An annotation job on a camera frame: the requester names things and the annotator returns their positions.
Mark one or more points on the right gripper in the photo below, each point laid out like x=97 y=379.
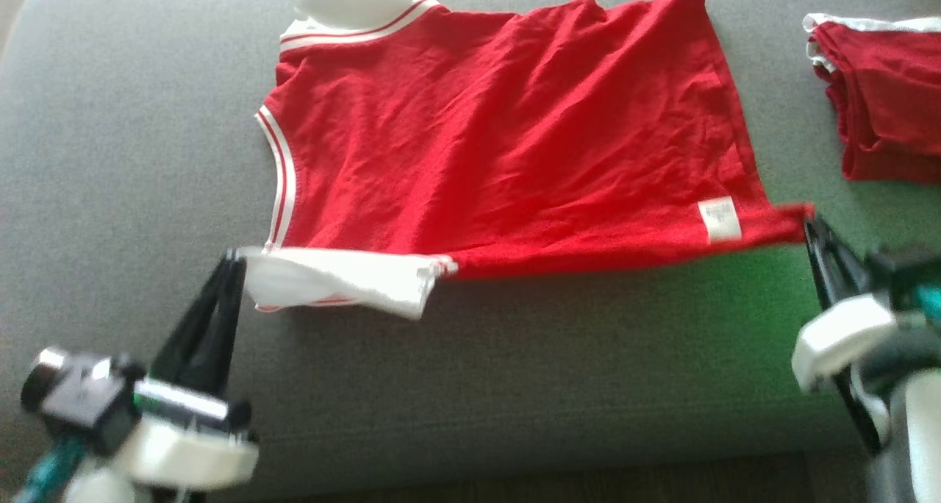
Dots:
x=838 y=341

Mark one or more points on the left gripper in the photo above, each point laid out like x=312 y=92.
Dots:
x=191 y=451

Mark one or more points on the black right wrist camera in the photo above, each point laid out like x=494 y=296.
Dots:
x=900 y=275

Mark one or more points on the red jersey with white trim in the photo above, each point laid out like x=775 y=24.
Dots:
x=478 y=135

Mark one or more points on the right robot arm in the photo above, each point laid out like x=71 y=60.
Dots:
x=919 y=429

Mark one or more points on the large grey sofa seat cushion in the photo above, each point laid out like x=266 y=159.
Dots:
x=514 y=378

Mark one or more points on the red shorts with white stripes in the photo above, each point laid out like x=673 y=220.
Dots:
x=889 y=106

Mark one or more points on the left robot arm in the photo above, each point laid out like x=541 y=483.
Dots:
x=95 y=488

